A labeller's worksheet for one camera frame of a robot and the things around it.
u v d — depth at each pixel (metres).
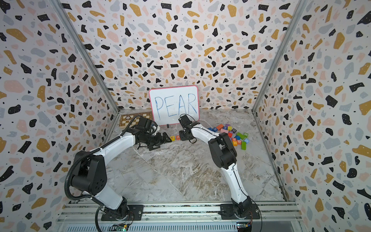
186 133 0.78
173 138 1.01
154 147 0.85
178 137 1.03
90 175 0.45
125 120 1.10
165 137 0.82
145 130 0.72
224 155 0.59
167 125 1.10
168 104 1.04
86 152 0.48
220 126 1.10
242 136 1.06
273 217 0.75
